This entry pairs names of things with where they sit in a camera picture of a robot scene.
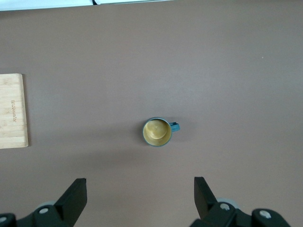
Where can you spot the dark teal mug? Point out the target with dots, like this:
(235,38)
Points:
(156,132)

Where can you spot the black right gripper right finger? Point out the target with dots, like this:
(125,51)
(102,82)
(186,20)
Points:
(203,201)

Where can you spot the bamboo cutting board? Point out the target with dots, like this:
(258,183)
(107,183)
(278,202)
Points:
(11,111)

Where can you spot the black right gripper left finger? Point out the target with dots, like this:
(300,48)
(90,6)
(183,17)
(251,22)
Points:
(71,201)

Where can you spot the white shelf panel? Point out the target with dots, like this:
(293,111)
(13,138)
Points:
(35,4)

